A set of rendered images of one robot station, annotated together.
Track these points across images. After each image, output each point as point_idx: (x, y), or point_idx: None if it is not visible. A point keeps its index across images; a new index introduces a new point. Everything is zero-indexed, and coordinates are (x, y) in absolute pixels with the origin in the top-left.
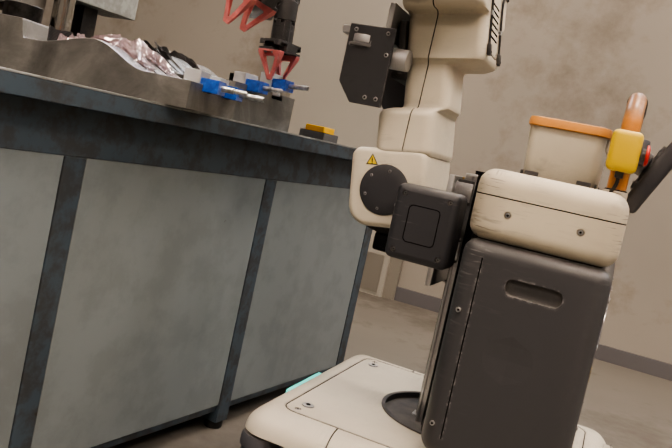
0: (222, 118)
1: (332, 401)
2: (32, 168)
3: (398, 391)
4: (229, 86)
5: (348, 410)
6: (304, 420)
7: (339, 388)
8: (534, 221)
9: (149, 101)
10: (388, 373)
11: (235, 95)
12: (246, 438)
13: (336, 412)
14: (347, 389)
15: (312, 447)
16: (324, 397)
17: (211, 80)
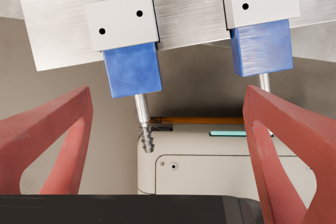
0: (227, 47)
1: (196, 174)
2: None
3: (259, 202)
4: (238, 53)
5: (190, 188)
6: (149, 174)
7: (227, 168)
8: None
9: (9, 17)
10: (301, 183)
11: (236, 73)
12: (138, 137)
13: (179, 183)
14: (230, 173)
15: (138, 181)
16: (198, 168)
17: (107, 78)
